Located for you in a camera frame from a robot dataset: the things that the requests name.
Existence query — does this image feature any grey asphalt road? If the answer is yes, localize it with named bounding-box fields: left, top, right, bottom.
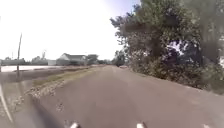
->
left=13, top=64, right=224, bottom=128

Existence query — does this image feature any building with dark roof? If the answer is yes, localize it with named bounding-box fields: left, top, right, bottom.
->
left=55, top=52, right=88, bottom=66

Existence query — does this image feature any row of trees and bushes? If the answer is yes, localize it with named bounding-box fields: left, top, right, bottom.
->
left=109, top=0, right=224, bottom=94

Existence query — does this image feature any robot's own part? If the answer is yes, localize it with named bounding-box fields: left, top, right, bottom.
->
left=135, top=122, right=146, bottom=128
left=69, top=122, right=80, bottom=128

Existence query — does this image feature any grass verge with leaves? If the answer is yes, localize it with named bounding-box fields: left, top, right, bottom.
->
left=0, top=65, right=106, bottom=118

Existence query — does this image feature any water tower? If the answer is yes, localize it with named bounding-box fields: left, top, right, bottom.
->
left=41, top=49, right=47, bottom=60

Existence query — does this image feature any pale water surface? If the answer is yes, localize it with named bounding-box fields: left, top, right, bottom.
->
left=1, top=65, right=64, bottom=73

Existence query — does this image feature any distant tree line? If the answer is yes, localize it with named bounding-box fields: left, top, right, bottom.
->
left=0, top=56, right=49, bottom=66

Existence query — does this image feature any thin pole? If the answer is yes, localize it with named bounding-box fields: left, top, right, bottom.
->
left=16, top=32, right=23, bottom=81

